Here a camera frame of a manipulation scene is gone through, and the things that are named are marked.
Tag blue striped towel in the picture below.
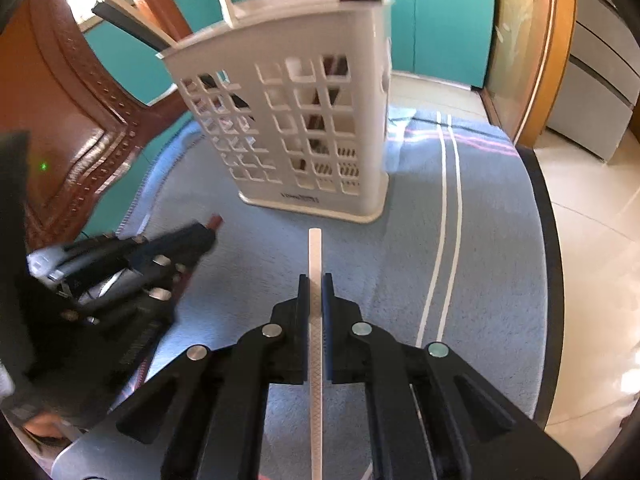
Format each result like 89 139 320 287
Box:
107 107 551 480

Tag dark red chopstick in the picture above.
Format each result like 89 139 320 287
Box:
131 214 224 396

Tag teal kitchen cabinets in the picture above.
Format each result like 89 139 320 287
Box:
82 0 501 107

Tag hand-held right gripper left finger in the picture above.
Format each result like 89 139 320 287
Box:
100 274 308 480

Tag grey refrigerator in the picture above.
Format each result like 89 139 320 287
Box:
545 0 640 163

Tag white slotted utensil holder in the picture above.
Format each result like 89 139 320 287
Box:
157 0 396 224

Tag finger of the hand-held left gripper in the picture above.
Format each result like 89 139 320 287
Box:
27 225 218 281
65 255 201 326

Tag white textured chopstick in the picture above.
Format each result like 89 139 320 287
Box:
307 228 327 480

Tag wooden framed glass door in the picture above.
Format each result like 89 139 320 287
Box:
480 0 576 147

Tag person's left hand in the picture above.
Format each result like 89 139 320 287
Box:
22 410 71 438

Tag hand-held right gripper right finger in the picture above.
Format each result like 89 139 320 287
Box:
322 272 581 480

